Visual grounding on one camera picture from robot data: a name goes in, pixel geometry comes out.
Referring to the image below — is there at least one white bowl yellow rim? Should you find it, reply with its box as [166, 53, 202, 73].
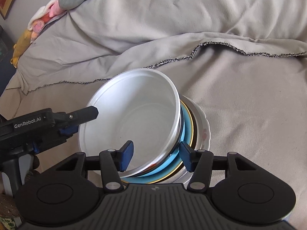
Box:
[122, 100, 194, 185]

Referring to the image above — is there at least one yellow plush toy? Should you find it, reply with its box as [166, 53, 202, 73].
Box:
[10, 29, 32, 68]

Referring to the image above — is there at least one white floral plate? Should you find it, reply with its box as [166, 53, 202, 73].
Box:
[172, 95, 212, 185]

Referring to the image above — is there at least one grey sofa blanket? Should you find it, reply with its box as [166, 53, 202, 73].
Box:
[1, 0, 306, 229]

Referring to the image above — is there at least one stainless steel bowl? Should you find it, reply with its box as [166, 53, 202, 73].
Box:
[167, 103, 197, 183]

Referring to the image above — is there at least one pink white plush toy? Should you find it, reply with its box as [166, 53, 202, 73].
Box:
[27, 0, 65, 31]

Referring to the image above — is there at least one blue enamel bowl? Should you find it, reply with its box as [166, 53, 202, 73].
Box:
[122, 101, 186, 183]

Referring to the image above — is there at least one white paper cup bowl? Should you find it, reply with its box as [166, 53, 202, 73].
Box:
[78, 69, 181, 177]

